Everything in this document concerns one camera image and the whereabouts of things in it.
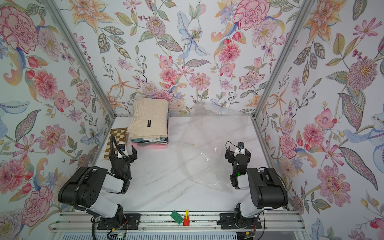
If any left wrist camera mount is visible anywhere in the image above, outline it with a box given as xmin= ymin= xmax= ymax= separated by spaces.
xmin=117 ymin=144 xmax=126 ymax=159

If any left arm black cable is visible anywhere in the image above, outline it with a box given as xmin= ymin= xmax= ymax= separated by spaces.
xmin=71 ymin=134 xmax=121 ymax=240

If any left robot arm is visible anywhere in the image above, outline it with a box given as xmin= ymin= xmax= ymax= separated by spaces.
xmin=58 ymin=147 xmax=138 ymax=222

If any red yellow clip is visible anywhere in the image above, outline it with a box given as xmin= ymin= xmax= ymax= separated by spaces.
xmin=183 ymin=210 xmax=190 ymax=227

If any green tag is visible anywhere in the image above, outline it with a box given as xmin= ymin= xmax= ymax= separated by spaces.
xmin=171 ymin=211 xmax=184 ymax=225

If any cream blanket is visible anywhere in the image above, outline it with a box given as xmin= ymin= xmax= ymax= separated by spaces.
xmin=128 ymin=98 xmax=169 ymax=140

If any clear plastic vacuum bag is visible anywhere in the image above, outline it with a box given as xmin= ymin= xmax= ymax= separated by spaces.
xmin=173 ymin=103 xmax=251 ymax=193

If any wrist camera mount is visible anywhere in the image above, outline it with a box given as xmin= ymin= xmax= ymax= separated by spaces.
xmin=117 ymin=144 xmax=126 ymax=159
xmin=234 ymin=142 xmax=245 ymax=157

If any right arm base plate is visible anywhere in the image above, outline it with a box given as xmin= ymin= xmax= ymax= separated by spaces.
xmin=217 ymin=213 xmax=263 ymax=230

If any pink blanket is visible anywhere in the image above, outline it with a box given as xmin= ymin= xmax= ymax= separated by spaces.
xmin=131 ymin=142 xmax=168 ymax=150

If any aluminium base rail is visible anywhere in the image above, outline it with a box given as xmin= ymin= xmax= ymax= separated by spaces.
xmin=48 ymin=209 xmax=305 ymax=233

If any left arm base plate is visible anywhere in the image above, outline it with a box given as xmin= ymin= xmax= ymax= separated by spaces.
xmin=97 ymin=214 xmax=141 ymax=231

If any wooden chessboard box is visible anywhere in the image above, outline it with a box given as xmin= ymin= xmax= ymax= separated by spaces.
xmin=103 ymin=127 xmax=129 ymax=160

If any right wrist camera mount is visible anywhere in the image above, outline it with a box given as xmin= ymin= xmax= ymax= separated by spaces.
xmin=234 ymin=142 xmax=245 ymax=157

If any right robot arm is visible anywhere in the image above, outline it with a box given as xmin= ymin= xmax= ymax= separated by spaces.
xmin=225 ymin=143 xmax=288 ymax=220

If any small circuit board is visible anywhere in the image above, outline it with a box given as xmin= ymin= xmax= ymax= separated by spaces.
xmin=107 ymin=230 xmax=127 ymax=240

